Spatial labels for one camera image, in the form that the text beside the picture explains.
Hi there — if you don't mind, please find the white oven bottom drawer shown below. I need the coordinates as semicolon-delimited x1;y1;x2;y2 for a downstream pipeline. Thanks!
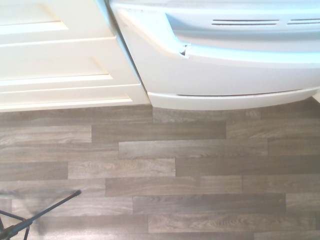
147;86;320;111

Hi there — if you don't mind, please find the white oven door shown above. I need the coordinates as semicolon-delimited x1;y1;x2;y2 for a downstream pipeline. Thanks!
109;0;320;97

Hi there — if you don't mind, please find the cream kitchen cabinet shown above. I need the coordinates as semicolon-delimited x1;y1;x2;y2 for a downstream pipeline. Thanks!
0;0;152;113

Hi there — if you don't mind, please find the black tripod leg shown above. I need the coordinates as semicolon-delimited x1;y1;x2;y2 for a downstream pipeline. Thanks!
0;189;83;240

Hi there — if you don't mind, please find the white oven door handle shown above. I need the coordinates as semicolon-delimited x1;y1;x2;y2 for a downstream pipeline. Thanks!
165;12;320;68

